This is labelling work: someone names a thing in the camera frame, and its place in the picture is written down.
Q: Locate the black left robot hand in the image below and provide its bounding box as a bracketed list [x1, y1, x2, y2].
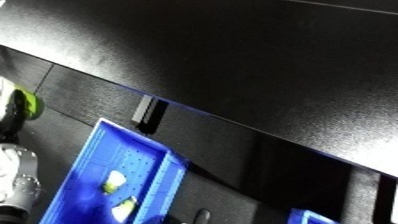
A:
[0, 89, 31, 144]

